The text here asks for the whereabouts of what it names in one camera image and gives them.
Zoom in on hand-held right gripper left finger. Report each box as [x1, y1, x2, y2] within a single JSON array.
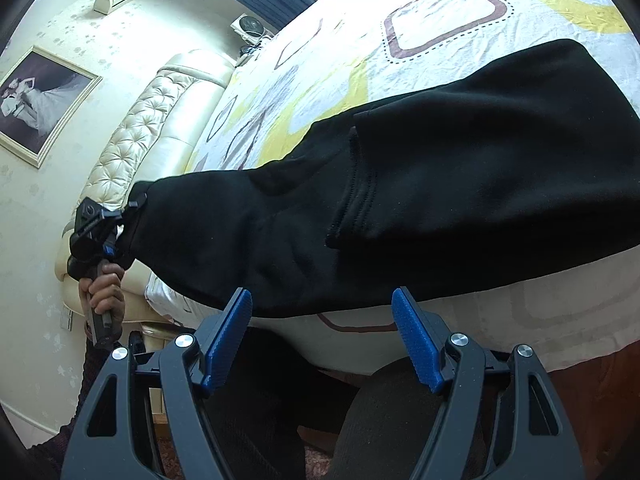
[[60, 287, 252, 480]]

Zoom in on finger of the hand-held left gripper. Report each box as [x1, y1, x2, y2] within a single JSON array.
[[102, 194, 149, 222]]

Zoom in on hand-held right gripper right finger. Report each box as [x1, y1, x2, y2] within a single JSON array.
[[391, 286, 586, 480]]

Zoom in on black studded pants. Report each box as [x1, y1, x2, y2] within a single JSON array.
[[117, 38, 640, 319]]

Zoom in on person's left hand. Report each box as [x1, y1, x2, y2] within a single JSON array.
[[76, 261, 127, 332]]

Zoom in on person's left leg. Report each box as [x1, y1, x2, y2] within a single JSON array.
[[200, 327, 361, 480]]

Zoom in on person's leg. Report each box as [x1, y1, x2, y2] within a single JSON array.
[[334, 357, 488, 480], [200, 327, 361, 480]]

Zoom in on person's right leg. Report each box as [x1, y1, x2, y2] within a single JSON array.
[[334, 357, 488, 480]]

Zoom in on cream tufted leather headboard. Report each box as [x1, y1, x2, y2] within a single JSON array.
[[61, 49, 237, 353]]

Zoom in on white electric fan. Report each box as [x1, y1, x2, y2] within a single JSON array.
[[230, 12, 275, 45]]

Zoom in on bed with patterned sheet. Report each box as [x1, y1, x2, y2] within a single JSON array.
[[144, 0, 640, 377]]

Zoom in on framed wall photograph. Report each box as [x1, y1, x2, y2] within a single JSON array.
[[0, 45, 104, 169]]

